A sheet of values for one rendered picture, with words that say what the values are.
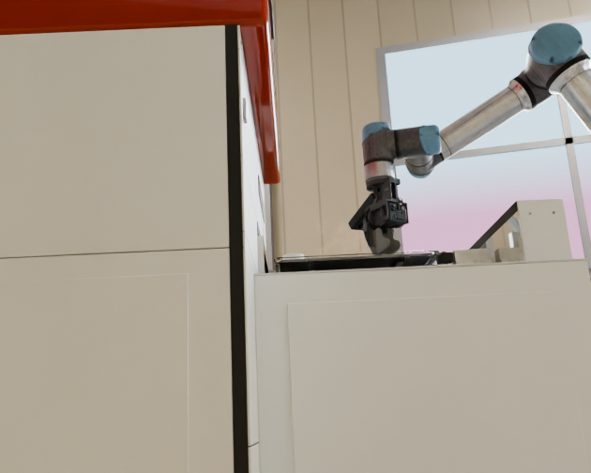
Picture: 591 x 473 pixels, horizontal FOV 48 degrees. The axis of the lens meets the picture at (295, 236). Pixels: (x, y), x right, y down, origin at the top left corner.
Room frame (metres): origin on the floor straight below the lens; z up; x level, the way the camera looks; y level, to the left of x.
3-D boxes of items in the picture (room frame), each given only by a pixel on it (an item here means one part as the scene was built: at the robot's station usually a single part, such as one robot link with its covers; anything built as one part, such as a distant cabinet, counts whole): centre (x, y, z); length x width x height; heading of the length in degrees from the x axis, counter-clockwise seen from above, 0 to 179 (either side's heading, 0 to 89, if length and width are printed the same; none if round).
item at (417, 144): (1.54, -0.32, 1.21); 0.11 x 0.11 x 0.08; 78
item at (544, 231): (1.54, -0.49, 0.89); 0.55 x 0.09 x 0.14; 0
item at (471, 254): (1.47, -0.40, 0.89); 0.08 x 0.03 x 0.03; 90
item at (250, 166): (1.41, 0.09, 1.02); 0.81 x 0.03 x 0.40; 0
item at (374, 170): (1.55, -0.22, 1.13); 0.08 x 0.08 x 0.05
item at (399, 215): (1.54, -0.22, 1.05); 0.09 x 0.08 x 0.12; 37
